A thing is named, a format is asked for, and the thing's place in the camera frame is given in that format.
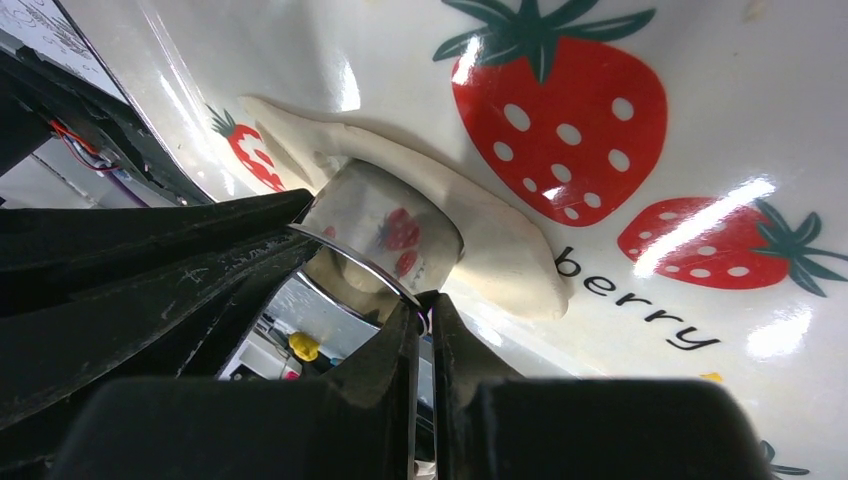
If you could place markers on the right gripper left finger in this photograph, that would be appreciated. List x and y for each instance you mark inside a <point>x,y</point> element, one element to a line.
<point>356,421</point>

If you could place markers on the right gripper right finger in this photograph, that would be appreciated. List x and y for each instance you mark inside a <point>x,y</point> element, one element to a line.
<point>493,423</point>

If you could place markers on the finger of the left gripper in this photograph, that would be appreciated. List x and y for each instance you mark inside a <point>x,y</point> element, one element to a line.
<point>88,325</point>
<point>51,256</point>

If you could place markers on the white dough piece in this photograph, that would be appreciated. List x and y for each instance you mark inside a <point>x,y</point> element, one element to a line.
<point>506,257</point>

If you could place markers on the metal round cookie cutter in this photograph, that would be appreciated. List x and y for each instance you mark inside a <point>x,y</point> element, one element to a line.
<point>383,243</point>

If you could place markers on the strawberry pattern rectangular tray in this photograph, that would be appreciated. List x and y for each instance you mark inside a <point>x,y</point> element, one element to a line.
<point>686,161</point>

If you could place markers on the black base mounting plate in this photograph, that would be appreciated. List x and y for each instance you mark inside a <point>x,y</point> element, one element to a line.
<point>100,120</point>

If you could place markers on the floral tablecloth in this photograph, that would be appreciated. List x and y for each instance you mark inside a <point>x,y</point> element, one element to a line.
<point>41,26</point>

